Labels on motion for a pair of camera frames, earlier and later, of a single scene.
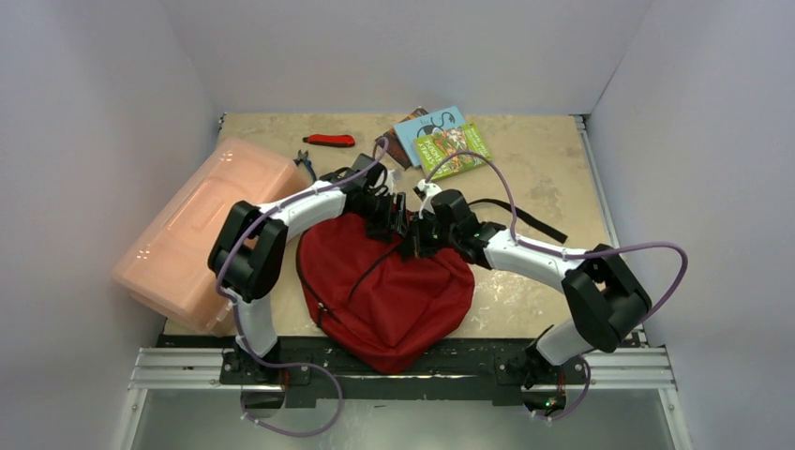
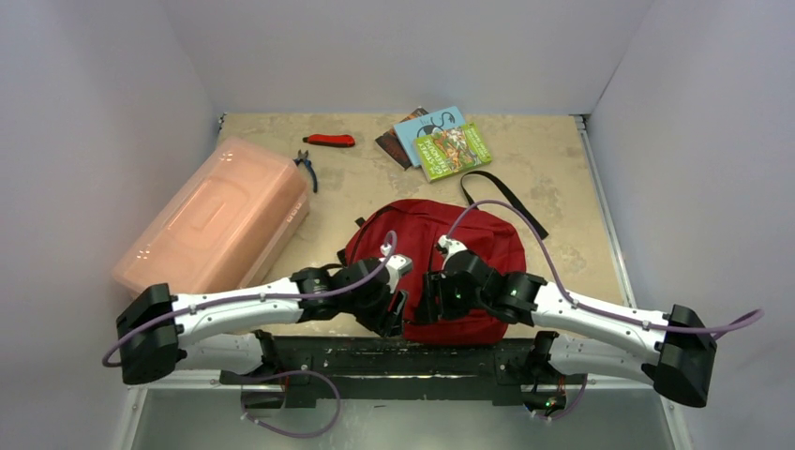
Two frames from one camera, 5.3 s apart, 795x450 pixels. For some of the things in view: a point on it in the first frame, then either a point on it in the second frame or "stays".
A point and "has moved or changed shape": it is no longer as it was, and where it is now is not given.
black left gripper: [393, 219] -> [387, 321]
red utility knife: [327, 140] stays
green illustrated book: [432, 147] stays
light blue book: [410, 130] stays
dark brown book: [395, 145] stays
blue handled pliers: [303, 157] stays
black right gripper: [424, 237] -> [432, 298]
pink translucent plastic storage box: [167, 263] stays
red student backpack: [401, 308] has moved or changed shape
